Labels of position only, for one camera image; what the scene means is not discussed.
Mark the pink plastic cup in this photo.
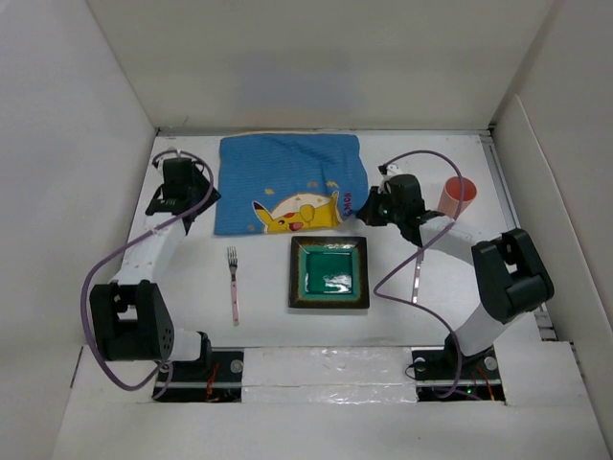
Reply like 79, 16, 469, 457
437, 176, 478, 218

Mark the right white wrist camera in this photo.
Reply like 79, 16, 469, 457
378, 163, 403, 177

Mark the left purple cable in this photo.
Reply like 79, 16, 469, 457
79, 149, 215, 401

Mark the pink handled knife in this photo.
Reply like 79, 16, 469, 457
411, 252, 424, 303

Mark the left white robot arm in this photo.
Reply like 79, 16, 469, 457
89, 155, 220, 380

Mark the green square plate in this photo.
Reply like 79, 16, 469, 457
288, 236, 370, 311

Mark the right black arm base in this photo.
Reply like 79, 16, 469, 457
404, 347, 506, 403

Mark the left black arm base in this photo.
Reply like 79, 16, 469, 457
152, 348, 244, 403

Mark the pink handled fork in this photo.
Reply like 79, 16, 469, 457
227, 246, 239, 327

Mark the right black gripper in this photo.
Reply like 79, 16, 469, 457
356, 185, 404, 226

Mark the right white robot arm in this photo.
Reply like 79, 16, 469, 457
357, 174, 555, 378

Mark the blue Pikachu cloth placemat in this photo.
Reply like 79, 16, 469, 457
214, 133, 369, 236

